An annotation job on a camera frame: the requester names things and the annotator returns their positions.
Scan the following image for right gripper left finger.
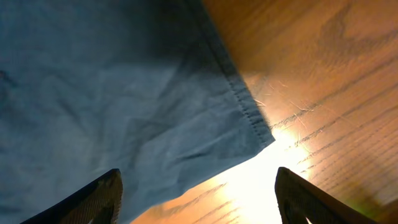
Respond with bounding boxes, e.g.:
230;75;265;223
21;169;123;224

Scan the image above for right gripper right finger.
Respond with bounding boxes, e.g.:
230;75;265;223
274;167;375;224

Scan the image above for dark blue shorts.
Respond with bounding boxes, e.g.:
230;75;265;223
1;0;274;223

